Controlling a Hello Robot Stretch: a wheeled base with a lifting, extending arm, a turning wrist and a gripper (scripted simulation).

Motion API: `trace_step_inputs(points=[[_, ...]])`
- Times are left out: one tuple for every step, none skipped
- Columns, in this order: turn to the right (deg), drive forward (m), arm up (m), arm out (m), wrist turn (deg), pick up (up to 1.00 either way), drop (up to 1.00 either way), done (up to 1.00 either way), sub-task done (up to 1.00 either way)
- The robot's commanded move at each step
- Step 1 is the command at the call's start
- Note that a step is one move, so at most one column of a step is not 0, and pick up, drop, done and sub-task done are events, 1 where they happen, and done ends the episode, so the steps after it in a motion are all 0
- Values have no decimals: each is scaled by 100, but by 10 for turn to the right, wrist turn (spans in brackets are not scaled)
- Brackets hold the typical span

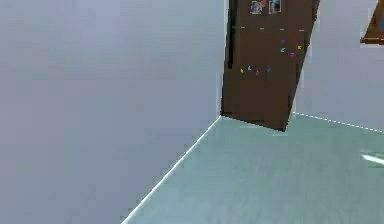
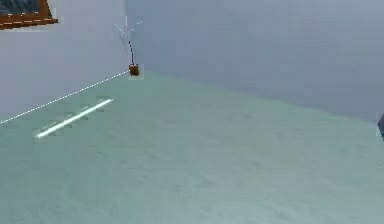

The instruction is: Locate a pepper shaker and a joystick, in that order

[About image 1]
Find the brown framed wall picture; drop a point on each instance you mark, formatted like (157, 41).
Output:
(376, 26)

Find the small photo on fridge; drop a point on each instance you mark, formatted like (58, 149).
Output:
(274, 6)
(256, 6)

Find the dark brown fridge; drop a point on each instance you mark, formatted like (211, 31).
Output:
(266, 86)

